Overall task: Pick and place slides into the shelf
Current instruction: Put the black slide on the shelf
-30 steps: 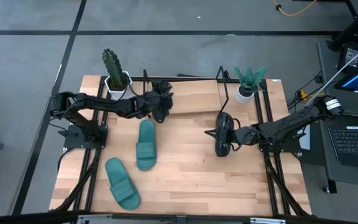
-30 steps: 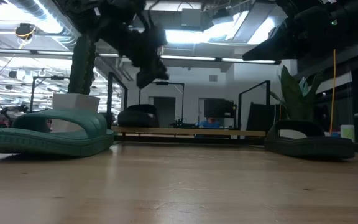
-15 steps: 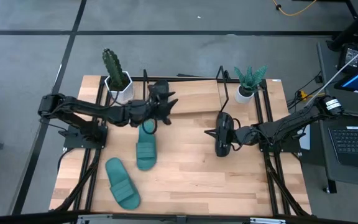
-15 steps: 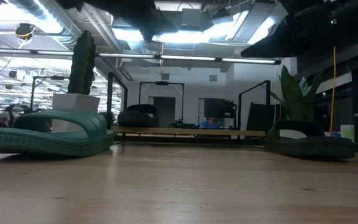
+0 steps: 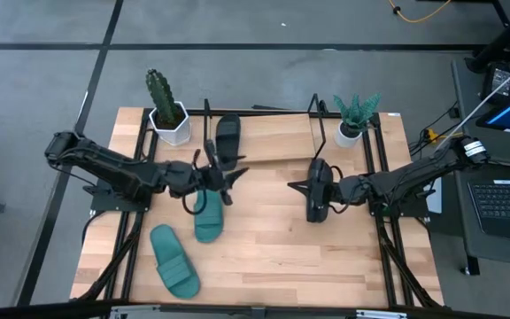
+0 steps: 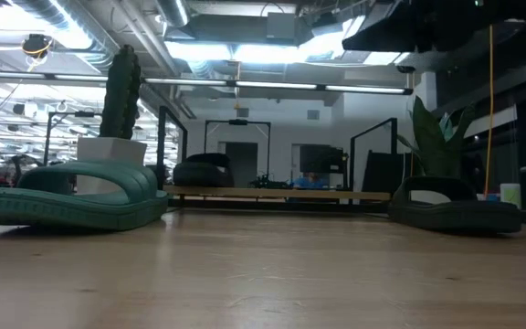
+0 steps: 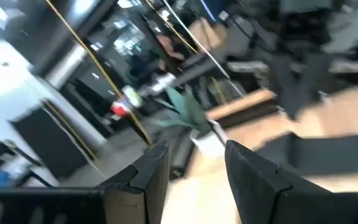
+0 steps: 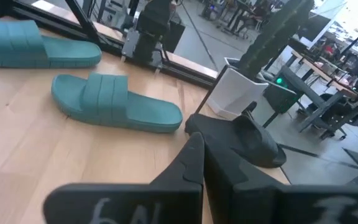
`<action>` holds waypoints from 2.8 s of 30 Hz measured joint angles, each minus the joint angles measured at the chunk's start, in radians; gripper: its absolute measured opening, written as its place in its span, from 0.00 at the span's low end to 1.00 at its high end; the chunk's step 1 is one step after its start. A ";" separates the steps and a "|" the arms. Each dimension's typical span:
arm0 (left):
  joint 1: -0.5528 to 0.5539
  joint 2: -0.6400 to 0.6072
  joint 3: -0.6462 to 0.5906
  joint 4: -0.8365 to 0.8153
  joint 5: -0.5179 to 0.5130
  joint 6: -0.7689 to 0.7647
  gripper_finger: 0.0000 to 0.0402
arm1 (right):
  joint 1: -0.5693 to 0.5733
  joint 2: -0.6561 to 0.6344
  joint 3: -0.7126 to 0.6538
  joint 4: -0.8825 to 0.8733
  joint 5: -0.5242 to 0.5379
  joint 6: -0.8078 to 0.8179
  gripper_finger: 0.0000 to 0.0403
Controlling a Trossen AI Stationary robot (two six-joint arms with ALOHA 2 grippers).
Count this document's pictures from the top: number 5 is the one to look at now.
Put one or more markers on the white round plant pot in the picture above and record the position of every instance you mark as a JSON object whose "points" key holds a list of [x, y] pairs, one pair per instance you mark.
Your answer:
{"points": [[345, 139]]}

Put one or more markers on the yellow plug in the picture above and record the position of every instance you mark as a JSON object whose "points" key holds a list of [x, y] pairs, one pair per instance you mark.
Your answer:
{"points": [[433, 134]]}

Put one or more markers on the black laptop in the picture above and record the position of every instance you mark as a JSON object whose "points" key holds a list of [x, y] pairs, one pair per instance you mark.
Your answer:
{"points": [[505, 208]]}

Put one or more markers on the black rubber slide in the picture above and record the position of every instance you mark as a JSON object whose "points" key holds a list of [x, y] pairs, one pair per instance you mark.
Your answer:
{"points": [[321, 209], [228, 135]]}

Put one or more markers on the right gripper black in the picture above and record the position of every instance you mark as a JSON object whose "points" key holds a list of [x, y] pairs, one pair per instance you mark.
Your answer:
{"points": [[352, 189]]}

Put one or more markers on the small spiky green plant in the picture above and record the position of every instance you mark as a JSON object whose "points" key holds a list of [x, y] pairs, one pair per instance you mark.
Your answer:
{"points": [[357, 111]]}

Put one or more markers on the green rubber slide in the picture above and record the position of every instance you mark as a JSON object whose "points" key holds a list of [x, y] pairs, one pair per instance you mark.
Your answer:
{"points": [[174, 261], [208, 221]]}

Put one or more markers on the black power brick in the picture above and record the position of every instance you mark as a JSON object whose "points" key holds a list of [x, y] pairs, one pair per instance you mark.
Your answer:
{"points": [[498, 82]]}

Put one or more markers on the wooden shelf board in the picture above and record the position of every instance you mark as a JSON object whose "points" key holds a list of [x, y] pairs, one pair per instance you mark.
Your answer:
{"points": [[277, 138]]}

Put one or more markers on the grey desk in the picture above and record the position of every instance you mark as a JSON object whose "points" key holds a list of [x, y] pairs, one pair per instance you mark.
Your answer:
{"points": [[503, 252]]}

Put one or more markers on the black table rail frame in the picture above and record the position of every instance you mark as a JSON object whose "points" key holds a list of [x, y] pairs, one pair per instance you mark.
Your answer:
{"points": [[281, 112]]}

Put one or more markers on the person's leg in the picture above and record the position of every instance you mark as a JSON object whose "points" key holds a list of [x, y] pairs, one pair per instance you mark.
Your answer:
{"points": [[503, 37]]}

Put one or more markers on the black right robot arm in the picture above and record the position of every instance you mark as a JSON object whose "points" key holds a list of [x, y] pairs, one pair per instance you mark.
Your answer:
{"points": [[423, 170]]}

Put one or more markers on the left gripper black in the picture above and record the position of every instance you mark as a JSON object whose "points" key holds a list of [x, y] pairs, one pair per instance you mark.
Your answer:
{"points": [[193, 179]]}

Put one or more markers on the black metal shelf end frame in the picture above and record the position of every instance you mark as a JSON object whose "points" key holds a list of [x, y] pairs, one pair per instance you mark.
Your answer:
{"points": [[207, 124], [322, 128]]}

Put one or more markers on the black crossbar with silver brackets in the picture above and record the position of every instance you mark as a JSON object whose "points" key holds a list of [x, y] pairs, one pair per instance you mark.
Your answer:
{"points": [[255, 313]]}

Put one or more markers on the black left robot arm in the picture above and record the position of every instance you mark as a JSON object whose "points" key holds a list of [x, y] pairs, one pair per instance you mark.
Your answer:
{"points": [[104, 168]]}

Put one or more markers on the tall green cactus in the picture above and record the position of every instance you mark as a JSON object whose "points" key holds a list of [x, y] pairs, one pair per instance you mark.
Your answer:
{"points": [[162, 95]]}

